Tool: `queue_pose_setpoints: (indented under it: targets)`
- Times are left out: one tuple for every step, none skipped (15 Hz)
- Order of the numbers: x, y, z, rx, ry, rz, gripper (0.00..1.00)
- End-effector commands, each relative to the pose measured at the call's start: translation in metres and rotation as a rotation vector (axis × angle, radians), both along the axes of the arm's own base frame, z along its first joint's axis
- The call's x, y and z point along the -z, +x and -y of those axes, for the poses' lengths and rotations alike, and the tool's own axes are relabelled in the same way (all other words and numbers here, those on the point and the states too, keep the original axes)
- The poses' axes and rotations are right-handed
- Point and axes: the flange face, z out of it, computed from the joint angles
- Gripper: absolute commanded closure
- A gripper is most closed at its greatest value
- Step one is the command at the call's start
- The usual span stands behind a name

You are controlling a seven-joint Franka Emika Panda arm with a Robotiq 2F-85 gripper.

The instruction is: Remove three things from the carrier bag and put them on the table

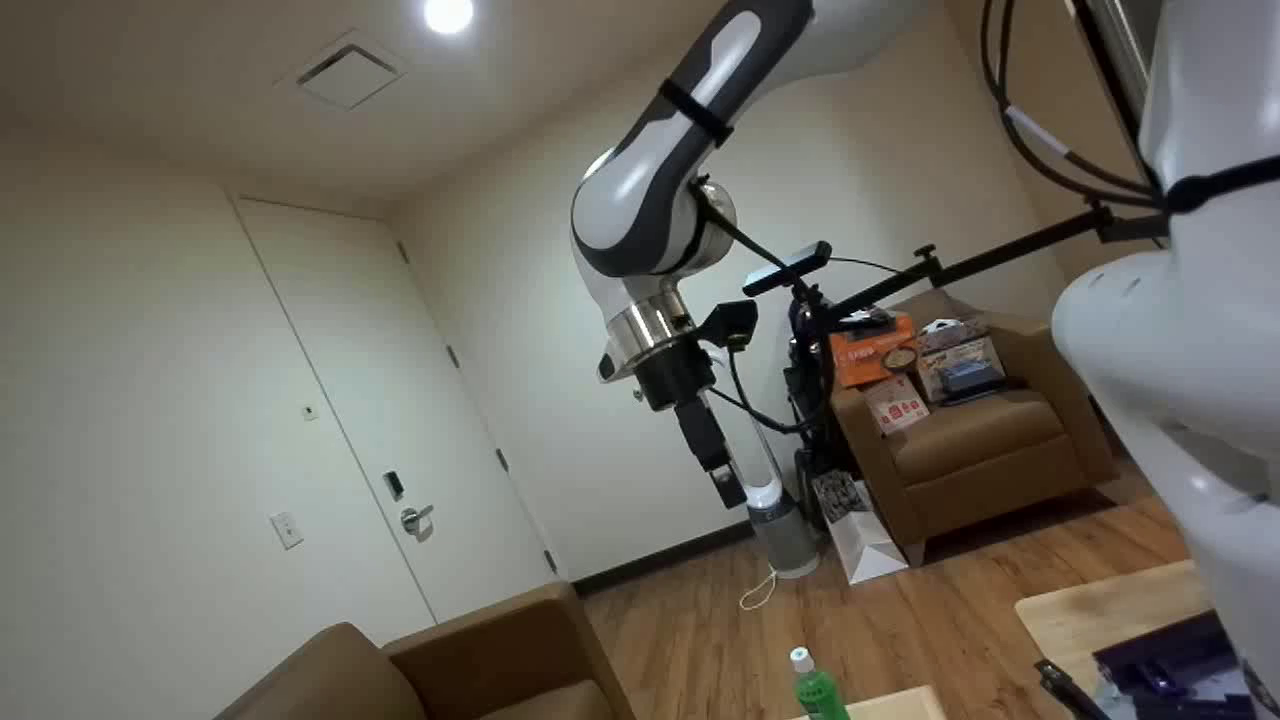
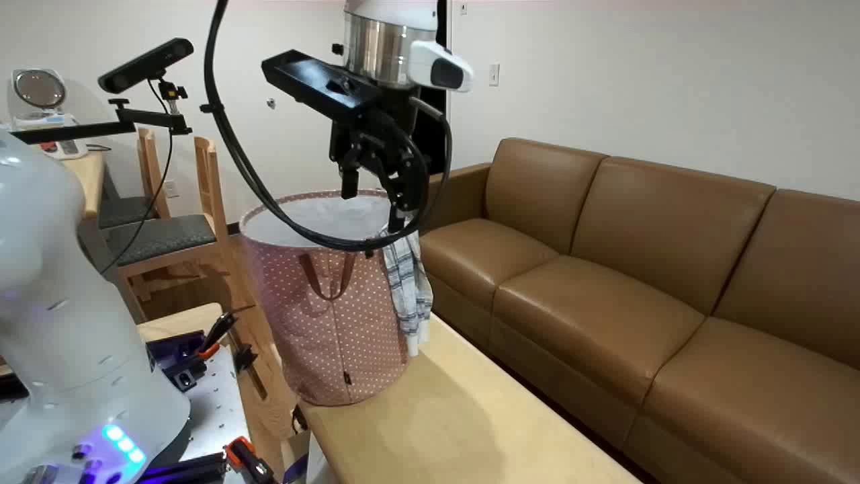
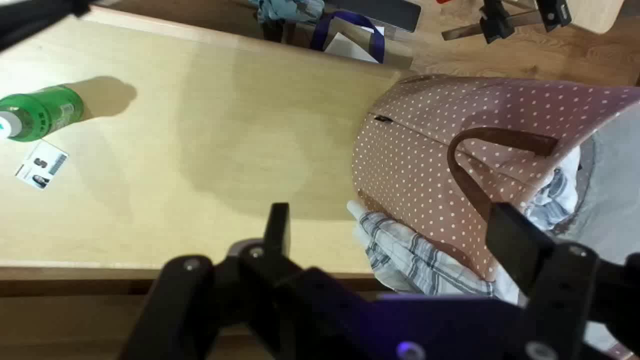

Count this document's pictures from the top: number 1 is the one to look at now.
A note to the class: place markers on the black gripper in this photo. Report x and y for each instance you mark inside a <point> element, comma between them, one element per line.
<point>675,374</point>

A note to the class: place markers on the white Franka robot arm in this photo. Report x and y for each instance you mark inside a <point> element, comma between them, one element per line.
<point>666,174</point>

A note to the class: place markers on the white paper bag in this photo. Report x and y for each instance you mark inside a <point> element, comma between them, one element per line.
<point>863,540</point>

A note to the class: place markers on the white grey air purifier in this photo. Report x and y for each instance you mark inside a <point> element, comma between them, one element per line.
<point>787,540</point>

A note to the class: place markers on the red white box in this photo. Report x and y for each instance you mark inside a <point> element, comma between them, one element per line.
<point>899,405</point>

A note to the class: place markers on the orange box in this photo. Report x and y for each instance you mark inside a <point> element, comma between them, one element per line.
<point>866,353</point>

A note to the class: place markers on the green plastic bottle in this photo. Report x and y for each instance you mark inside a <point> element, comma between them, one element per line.
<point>814,694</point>

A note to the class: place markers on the grey printed box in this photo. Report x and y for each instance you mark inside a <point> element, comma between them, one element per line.
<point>962,368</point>

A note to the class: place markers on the brown armchair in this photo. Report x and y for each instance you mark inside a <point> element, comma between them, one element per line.
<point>985,454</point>

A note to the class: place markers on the brown leather sofa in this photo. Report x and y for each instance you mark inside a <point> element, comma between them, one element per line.
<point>504,664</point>

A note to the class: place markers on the door deadbolt lock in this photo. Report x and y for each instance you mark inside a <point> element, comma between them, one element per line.
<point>392,487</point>

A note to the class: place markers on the white door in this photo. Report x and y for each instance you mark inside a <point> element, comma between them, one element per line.
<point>362,401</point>

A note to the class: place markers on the black clamp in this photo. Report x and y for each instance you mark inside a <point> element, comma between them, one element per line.
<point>1064,686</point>

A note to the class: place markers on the black purple base board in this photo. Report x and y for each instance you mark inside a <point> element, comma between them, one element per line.
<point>1172,664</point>

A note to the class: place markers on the round ceiling light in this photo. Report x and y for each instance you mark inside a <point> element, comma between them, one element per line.
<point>450,14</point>

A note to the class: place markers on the square ceiling vent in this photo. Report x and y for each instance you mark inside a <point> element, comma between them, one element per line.
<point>345,77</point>

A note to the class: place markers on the black camera stand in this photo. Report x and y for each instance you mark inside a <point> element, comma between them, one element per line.
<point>806,387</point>

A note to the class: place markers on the black stereo camera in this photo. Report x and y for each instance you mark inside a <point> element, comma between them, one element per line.
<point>787,268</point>

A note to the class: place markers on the white light switch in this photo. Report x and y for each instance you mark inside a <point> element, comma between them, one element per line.
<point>285,528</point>

